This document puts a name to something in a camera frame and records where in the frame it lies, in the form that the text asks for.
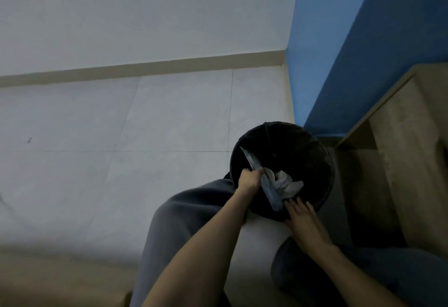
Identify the person's left hand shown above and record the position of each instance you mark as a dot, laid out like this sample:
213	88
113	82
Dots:
249	181

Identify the person's grey trousers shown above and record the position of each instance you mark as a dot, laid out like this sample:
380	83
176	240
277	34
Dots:
175	219

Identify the black trash bin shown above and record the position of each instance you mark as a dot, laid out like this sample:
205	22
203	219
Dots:
290	145

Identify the person's left forearm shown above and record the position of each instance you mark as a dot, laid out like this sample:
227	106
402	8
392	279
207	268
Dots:
203	254

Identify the wooden drawer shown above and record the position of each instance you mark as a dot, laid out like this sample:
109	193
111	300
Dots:
413	159

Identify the white tissue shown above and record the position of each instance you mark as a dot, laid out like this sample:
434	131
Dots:
288	184

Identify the person's right hand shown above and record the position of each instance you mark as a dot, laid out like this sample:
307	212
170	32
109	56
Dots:
308	226

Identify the person's right forearm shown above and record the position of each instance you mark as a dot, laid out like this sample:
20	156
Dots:
353	278

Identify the colourful plastic packet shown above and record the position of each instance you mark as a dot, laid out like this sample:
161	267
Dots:
271	193

